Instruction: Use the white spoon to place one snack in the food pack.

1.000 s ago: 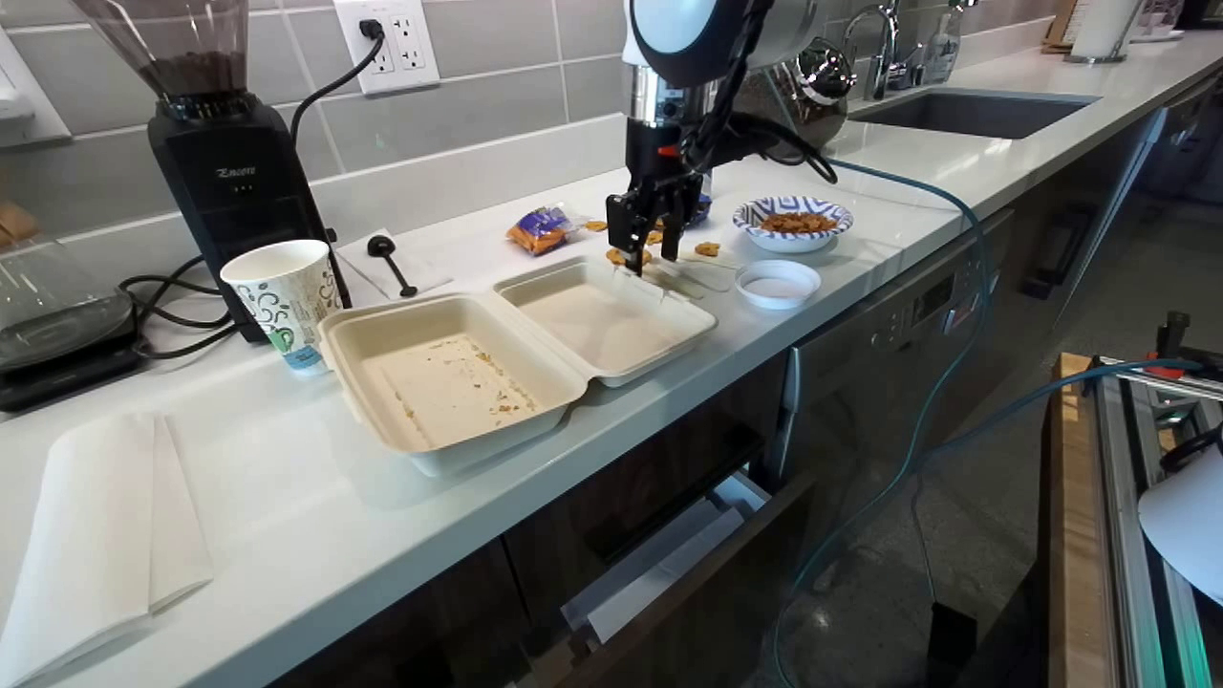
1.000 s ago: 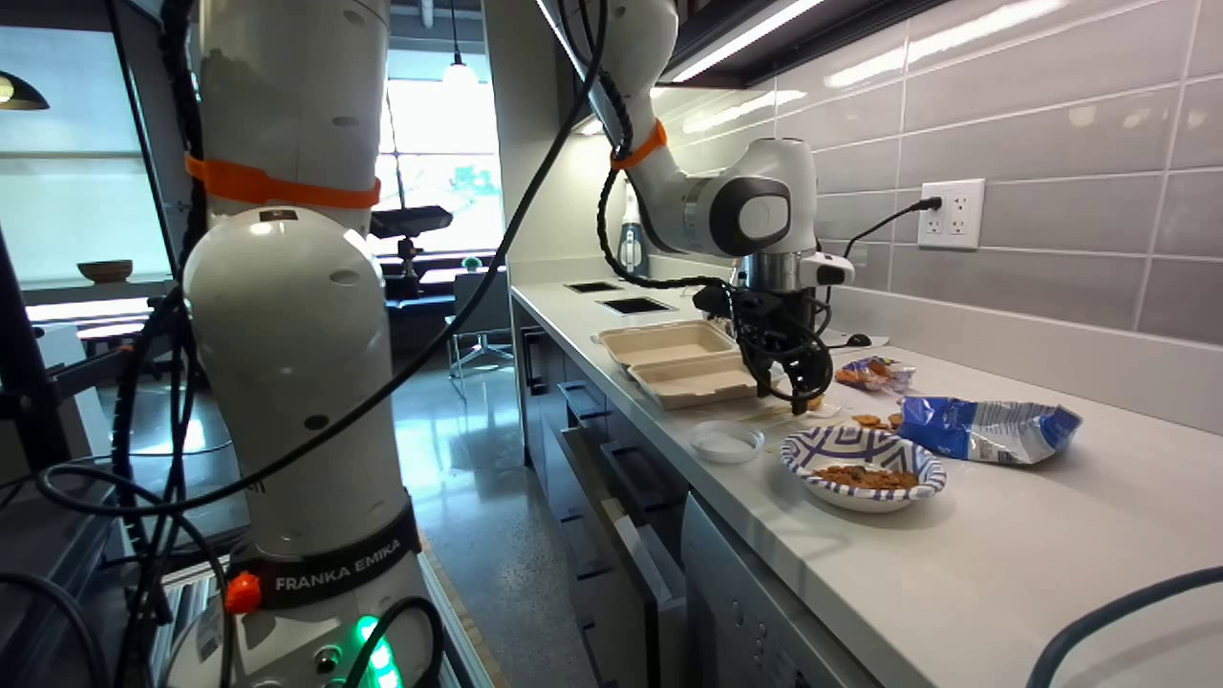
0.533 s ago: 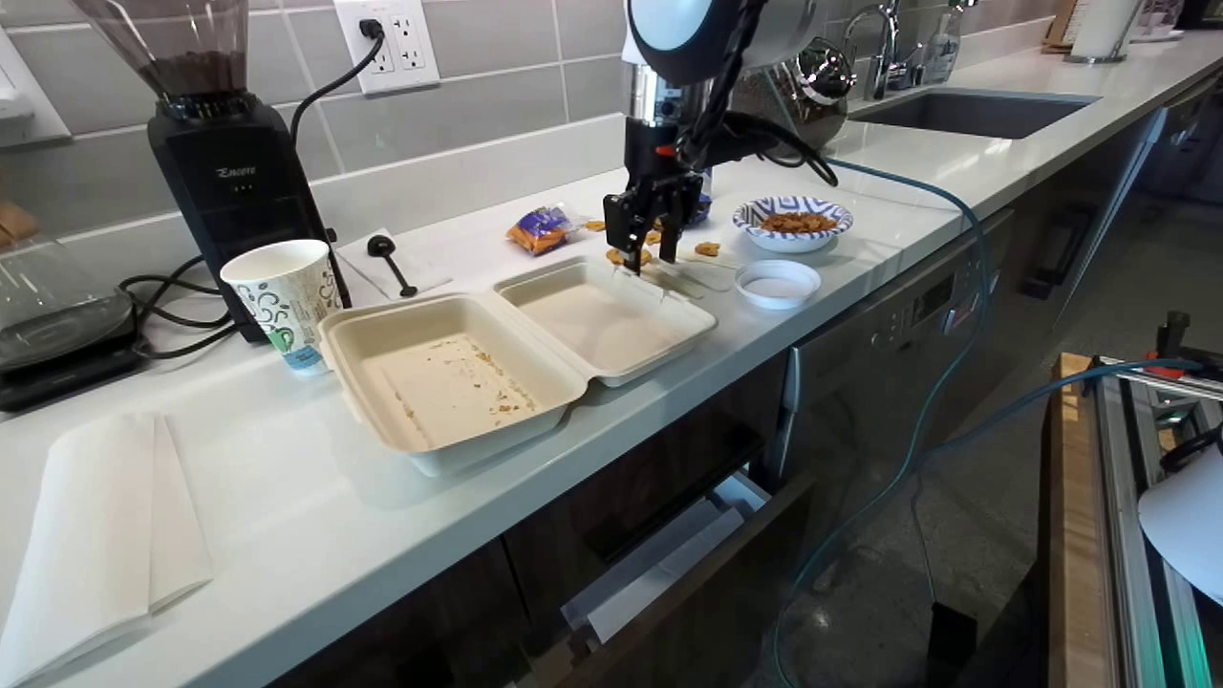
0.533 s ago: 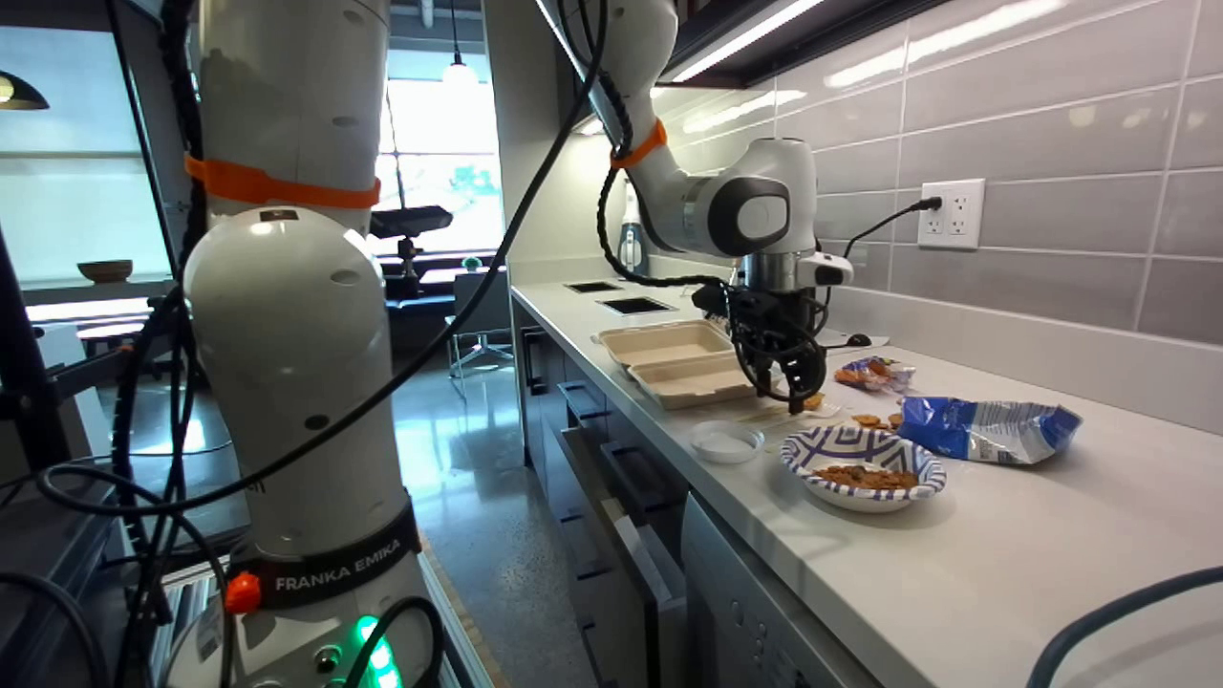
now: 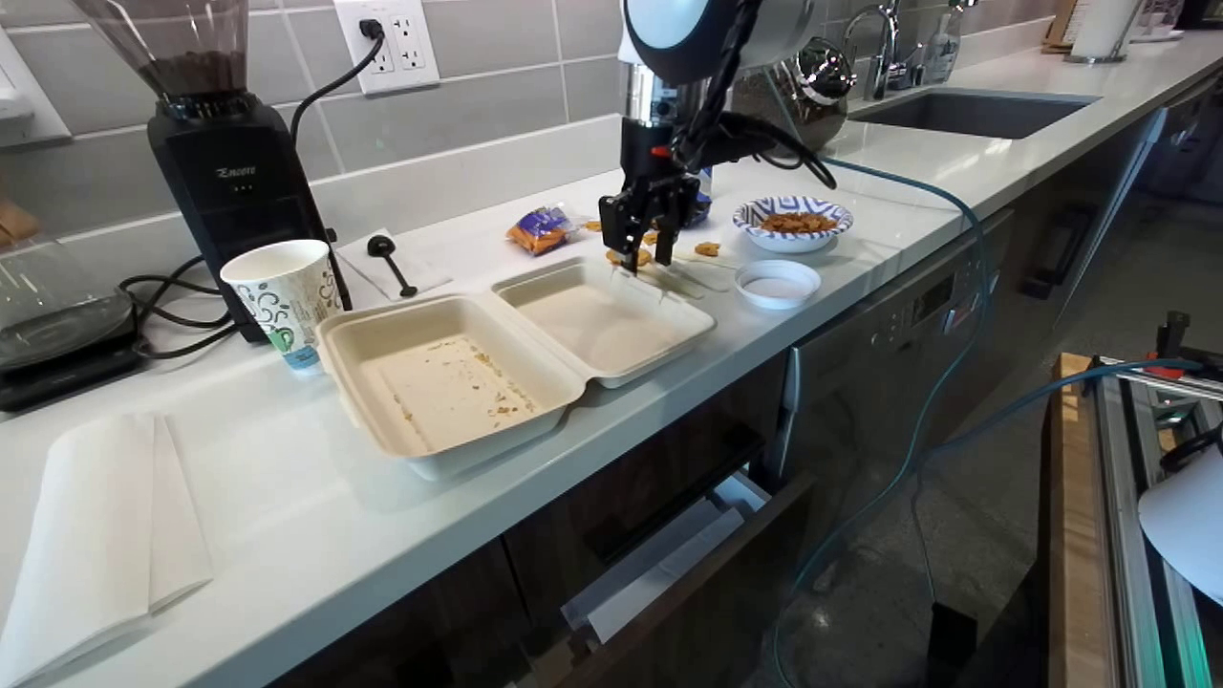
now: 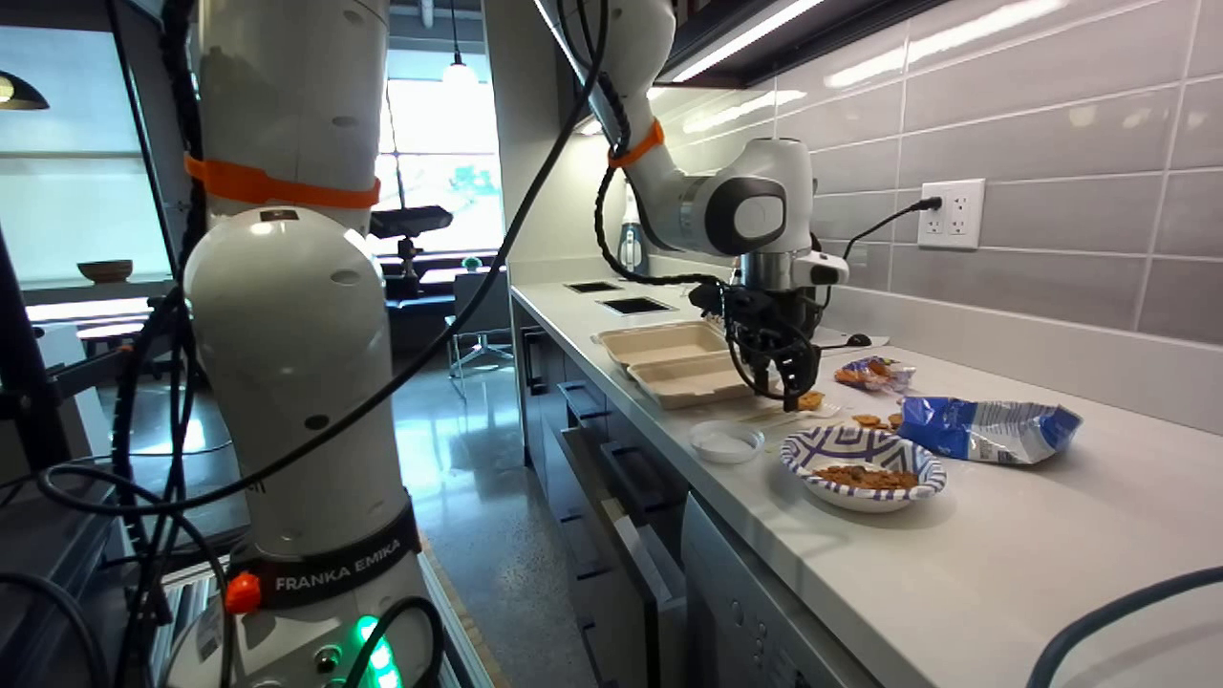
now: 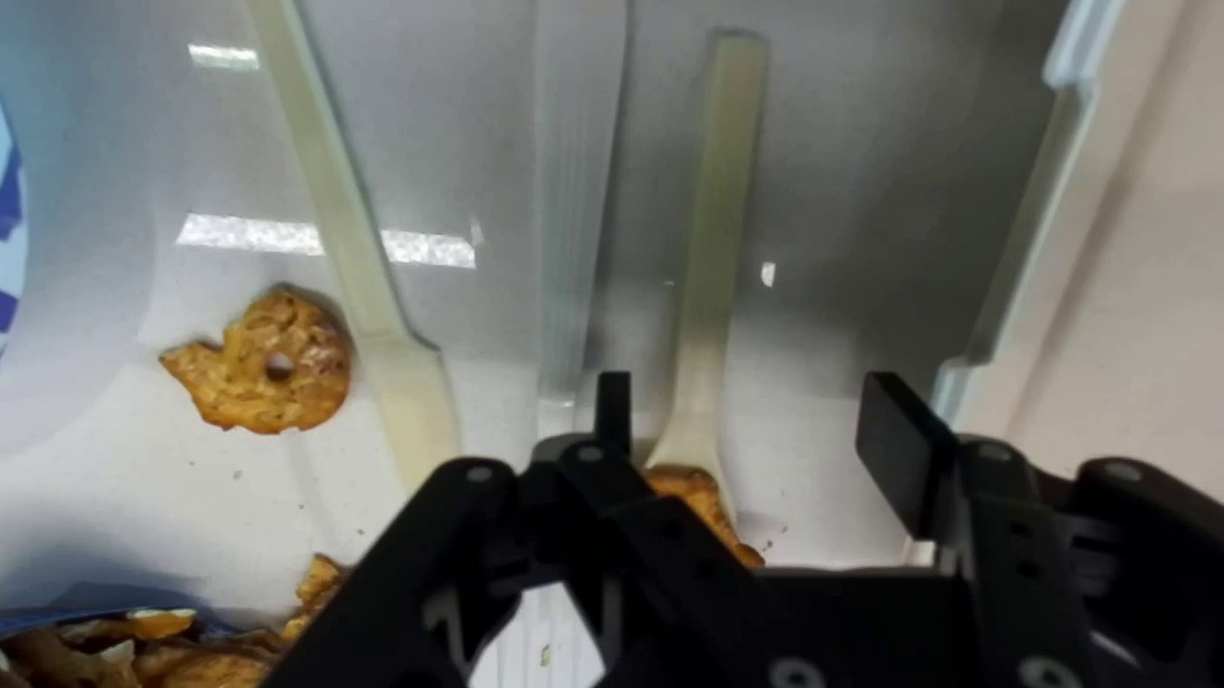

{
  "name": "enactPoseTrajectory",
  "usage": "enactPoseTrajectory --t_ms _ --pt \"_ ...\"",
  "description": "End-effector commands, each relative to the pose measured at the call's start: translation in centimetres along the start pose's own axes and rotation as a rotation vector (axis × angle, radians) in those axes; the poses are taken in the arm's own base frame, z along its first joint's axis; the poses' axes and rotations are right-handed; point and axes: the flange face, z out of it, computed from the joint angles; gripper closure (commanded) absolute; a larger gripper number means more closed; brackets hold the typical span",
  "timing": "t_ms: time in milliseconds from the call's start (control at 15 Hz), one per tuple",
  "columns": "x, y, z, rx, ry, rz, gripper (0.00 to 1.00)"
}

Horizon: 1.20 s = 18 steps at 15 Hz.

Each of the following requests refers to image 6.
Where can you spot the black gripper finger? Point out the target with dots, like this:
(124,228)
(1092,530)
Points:
(762,365)
(804,369)

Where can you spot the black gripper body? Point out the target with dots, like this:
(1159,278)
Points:
(777,312)

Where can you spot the brown cookie snack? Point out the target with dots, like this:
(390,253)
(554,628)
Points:
(812,400)

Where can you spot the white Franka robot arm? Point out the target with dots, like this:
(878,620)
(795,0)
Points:
(289,347)

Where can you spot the orange snack packet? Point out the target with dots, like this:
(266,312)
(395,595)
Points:
(878,376)

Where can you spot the beige clamshell food container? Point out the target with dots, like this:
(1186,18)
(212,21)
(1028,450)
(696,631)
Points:
(671,356)

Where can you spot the brown snack pile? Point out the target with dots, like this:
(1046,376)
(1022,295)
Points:
(865,477)

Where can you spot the blue snack bag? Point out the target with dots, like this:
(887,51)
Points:
(994,428)

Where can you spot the black measuring scoop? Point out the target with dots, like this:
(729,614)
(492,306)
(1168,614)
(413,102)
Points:
(857,337)

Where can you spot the small brown cookie piece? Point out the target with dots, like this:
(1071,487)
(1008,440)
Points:
(892,419)
(869,422)

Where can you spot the small white round lid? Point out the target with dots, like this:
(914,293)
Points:
(724,440)

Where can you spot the blue patterned bowl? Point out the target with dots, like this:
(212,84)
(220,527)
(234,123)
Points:
(861,446)

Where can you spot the clear glass bottle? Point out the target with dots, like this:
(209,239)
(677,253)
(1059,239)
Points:
(631,253)

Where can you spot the stainless dishwasher front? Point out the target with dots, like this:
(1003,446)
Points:
(752,614)

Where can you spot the cabinet light strip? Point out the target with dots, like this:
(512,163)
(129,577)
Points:
(747,41)

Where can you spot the grey chair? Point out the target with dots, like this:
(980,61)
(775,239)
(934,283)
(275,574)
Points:
(483,312)

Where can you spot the white pendant lamp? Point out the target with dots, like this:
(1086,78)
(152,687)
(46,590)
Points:
(461,72)

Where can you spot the dark bowl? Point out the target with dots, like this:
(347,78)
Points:
(103,270)

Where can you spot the dark dome lamp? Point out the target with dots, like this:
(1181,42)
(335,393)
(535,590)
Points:
(22,93)

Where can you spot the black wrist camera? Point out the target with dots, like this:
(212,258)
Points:
(711,300)

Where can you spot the white wall outlet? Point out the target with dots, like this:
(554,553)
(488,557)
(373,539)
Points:
(952,216)

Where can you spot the black camera on tripod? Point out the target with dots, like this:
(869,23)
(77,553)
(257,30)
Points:
(408,222)

